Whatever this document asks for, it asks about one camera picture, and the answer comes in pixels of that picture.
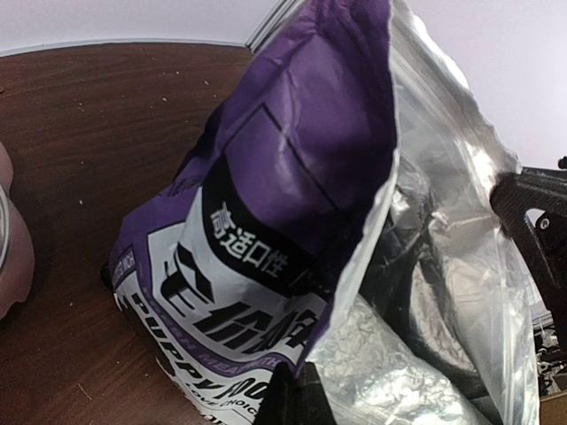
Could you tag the purple puppy food bag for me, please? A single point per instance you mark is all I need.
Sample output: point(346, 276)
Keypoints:
point(336, 210)

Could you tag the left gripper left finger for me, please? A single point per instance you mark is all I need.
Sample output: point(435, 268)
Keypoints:
point(295, 399)

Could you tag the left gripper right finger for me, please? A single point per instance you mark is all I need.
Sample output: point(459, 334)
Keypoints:
point(512, 198)

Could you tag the pink double pet feeder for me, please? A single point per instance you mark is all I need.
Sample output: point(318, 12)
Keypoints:
point(17, 252)

